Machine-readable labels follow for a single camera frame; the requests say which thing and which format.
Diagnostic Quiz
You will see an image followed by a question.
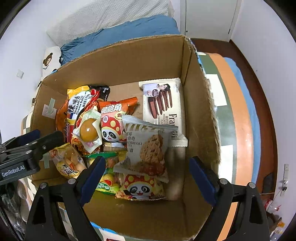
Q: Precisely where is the white oat cookie packet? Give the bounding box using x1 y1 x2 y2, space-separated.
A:
113 114 178 183

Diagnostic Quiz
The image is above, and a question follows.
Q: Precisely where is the white Franzzi chocolate biscuit pack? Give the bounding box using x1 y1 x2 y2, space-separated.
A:
138 78 188 147

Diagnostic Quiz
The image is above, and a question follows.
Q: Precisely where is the colourful candy ball bag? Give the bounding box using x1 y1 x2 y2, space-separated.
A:
86 151 126 175

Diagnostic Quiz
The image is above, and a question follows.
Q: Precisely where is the blue bed sheet edge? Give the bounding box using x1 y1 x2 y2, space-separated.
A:
224 57 261 183

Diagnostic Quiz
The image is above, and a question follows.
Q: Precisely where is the yellow orange snack packet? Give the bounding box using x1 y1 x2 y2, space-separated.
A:
49 143 87 179

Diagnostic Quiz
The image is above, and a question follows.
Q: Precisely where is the white closet door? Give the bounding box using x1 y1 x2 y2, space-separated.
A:
180 0 242 41

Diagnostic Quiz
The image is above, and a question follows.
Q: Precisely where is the white quilted pillow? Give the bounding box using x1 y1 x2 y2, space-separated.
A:
47 1 175 47

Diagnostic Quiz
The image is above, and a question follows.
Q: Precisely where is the yellow panda snack bag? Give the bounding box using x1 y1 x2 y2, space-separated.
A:
115 174 166 201

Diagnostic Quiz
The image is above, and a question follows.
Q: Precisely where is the blue pillow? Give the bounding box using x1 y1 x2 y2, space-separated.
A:
61 15 180 65

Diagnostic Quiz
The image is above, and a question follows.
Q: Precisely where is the brown wooden bed frame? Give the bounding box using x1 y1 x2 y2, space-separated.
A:
192 38 278 198

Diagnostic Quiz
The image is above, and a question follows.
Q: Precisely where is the orange panda snack bag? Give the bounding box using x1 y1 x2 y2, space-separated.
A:
99 97 138 143

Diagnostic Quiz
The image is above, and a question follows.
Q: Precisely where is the green white checkered blanket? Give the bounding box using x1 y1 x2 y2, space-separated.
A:
21 52 238 241

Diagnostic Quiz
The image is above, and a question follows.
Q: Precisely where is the bear print pillow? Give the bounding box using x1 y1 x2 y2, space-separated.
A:
31 46 63 107

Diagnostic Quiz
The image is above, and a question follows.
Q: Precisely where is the orange mattress edge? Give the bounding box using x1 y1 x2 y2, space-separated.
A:
207 52 255 241

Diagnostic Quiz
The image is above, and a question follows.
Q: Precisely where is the green yellow gummy bag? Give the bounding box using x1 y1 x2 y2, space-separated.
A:
95 173 121 195

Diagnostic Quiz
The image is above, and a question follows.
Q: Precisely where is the instant noodle bag with egg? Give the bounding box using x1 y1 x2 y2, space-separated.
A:
55 85 110 156

